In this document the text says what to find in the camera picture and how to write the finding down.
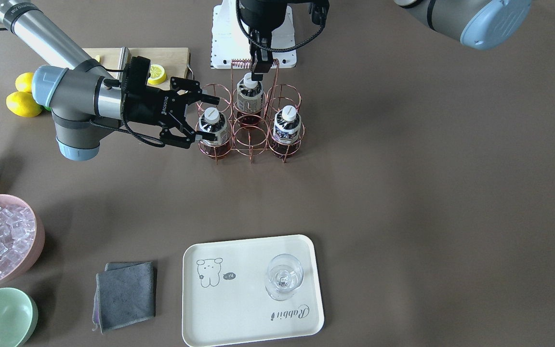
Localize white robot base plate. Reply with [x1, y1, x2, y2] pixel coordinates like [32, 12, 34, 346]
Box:
[210, 4, 298, 70]

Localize copper wire bottle basket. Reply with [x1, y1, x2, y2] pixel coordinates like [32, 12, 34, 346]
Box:
[198, 58, 306, 162]

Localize yellow lemon upper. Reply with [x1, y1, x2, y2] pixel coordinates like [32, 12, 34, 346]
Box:
[14, 72, 34, 93]

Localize clear wine glass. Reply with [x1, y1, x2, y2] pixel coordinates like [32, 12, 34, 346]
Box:
[264, 253, 304, 301]

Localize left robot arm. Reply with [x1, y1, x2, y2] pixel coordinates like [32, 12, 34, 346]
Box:
[234, 0, 532, 81]

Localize cream rabbit serving tray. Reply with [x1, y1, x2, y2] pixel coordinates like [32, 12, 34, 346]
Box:
[182, 234, 325, 347]

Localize yellow lemon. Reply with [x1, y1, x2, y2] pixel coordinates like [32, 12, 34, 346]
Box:
[14, 72, 34, 93]
[6, 92, 43, 117]

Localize tea bottle white cap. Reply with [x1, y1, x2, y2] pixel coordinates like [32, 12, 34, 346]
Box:
[198, 107, 233, 154]

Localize pink bowl of ice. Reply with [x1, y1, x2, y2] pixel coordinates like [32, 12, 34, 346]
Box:
[0, 195, 45, 285]

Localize bamboo cutting board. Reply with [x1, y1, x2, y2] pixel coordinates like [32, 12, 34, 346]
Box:
[84, 47, 194, 90]

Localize folded grey cloth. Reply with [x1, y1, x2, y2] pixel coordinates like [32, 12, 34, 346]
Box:
[92, 261, 157, 334]

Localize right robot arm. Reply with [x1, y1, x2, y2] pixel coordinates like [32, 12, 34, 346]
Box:
[0, 0, 220, 161]

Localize yellow lemon lower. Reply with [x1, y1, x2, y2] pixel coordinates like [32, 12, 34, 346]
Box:
[6, 92, 43, 117]

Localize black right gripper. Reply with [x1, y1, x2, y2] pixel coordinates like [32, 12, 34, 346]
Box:
[122, 56, 220, 148]

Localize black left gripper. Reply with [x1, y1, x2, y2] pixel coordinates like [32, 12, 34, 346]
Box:
[237, 0, 293, 81]

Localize half lemon slice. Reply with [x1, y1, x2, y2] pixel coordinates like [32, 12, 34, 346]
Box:
[147, 64, 167, 85]

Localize green ceramic bowl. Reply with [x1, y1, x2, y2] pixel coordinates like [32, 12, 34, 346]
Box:
[0, 287, 39, 347]

